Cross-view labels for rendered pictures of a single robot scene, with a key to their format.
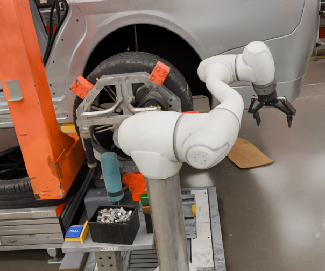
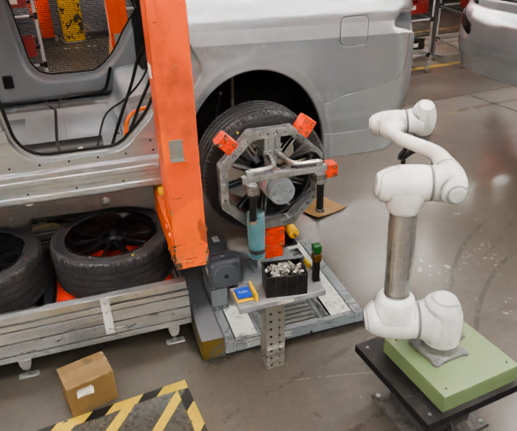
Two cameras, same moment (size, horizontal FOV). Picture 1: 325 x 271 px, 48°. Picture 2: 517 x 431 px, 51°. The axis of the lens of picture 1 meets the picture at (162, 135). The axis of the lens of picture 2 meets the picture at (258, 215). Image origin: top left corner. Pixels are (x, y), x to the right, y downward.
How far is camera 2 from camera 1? 138 cm
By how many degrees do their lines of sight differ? 22
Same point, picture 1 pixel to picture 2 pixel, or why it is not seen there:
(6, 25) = (179, 83)
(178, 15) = (298, 61)
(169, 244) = (406, 268)
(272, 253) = not seen: hidden behind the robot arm
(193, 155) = (454, 194)
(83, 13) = (199, 58)
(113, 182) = (261, 239)
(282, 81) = not seen: hidden behind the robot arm
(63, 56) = not seen: hidden behind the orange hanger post
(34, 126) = (189, 188)
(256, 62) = (429, 118)
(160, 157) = (419, 198)
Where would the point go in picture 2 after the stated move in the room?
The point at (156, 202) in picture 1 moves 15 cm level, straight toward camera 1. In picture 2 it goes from (404, 235) to (432, 254)
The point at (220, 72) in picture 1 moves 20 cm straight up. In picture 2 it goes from (399, 126) to (404, 81)
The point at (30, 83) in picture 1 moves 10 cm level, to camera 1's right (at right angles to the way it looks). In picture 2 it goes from (193, 142) to (216, 138)
